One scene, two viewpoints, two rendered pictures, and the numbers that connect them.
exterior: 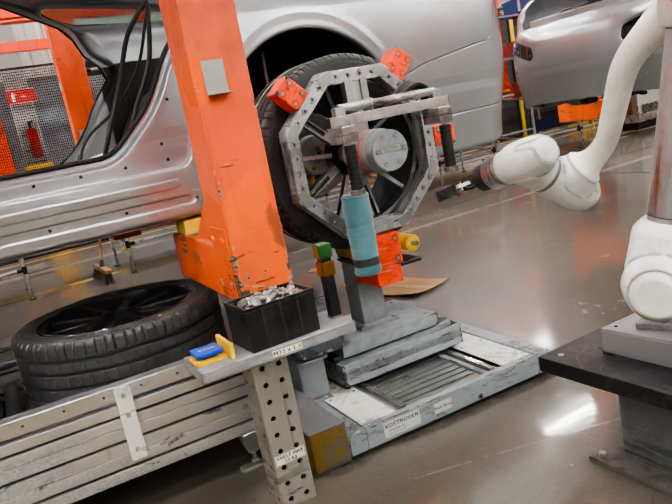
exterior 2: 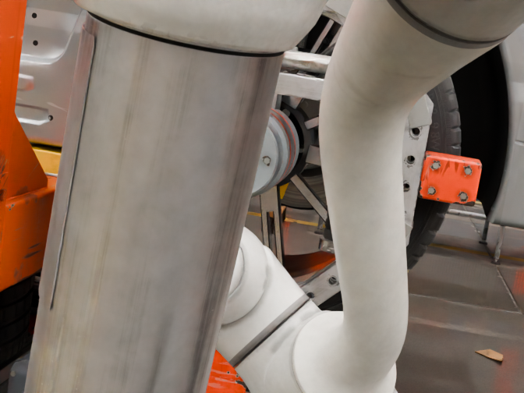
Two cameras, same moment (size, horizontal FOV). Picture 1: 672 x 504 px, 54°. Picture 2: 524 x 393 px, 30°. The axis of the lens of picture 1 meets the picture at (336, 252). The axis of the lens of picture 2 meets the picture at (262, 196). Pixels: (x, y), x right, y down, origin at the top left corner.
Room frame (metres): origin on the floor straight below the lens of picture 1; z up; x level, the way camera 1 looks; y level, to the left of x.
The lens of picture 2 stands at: (0.91, -1.07, 1.02)
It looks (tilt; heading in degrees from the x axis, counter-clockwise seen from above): 9 degrees down; 34
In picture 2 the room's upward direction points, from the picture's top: 9 degrees clockwise
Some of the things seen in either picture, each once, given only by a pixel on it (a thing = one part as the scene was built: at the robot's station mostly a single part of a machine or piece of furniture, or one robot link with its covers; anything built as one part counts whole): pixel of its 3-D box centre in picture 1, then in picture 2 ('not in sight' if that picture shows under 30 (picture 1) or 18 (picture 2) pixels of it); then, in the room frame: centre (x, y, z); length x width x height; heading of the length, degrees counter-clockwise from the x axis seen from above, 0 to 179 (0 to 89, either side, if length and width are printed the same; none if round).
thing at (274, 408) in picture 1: (277, 425); not in sight; (1.67, 0.24, 0.21); 0.10 x 0.10 x 0.42; 25
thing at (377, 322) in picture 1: (365, 296); not in sight; (2.37, -0.08, 0.32); 0.40 x 0.30 x 0.28; 115
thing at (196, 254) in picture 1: (213, 229); (25, 174); (2.21, 0.39, 0.69); 0.52 x 0.17 x 0.35; 25
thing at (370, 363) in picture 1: (379, 342); not in sight; (2.38, -0.10, 0.13); 0.50 x 0.36 x 0.10; 115
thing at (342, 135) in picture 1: (342, 134); not in sight; (1.96, -0.08, 0.93); 0.09 x 0.05 x 0.05; 25
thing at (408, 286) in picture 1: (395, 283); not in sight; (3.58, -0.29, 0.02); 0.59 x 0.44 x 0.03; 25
